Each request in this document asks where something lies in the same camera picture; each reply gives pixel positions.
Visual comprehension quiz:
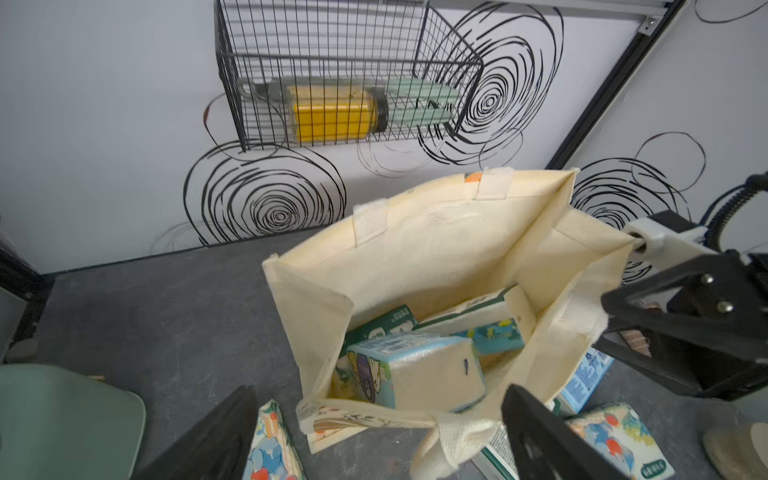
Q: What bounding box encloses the green white tissue pack under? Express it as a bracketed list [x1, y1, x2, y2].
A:
[472, 396, 584, 480]

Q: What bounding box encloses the floral tissue pack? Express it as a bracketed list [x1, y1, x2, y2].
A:
[242, 400, 306, 480]
[565, 402, 676, 480]

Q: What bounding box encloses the black wire wall basket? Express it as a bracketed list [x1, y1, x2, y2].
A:
[214, 1, 483, 150]

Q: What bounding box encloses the floral canvas tote bag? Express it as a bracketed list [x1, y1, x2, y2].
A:
[262, 167, 634, 479]

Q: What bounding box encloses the light blue tissue pack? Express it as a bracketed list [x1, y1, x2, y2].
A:
[347, 332, 487, 412]

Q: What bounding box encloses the floral tissue pack left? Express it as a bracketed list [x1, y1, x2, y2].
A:
[242, 400, 306, 480]

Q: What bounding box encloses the blue labelled tissue pack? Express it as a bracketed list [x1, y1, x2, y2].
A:
[556, 348, 614, 416]

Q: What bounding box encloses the green white tissue pack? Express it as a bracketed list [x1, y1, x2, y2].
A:
[415, 285, 537, 356]

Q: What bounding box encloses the floral tissue pack right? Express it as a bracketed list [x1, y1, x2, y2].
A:
[565, 402, 676, 480]

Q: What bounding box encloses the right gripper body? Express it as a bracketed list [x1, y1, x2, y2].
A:
[595, 251, 767, 401]

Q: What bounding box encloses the green item in basket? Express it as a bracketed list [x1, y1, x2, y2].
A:
[385, 77, 460, 128]

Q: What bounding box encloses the mint green toaster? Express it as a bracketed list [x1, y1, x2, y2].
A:
[1, 364, 146, 479]

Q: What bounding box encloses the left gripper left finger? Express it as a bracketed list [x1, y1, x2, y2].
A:
[134, 385, 258, 480]

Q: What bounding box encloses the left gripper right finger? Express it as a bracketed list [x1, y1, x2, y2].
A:
[501, 385, 625, 480]

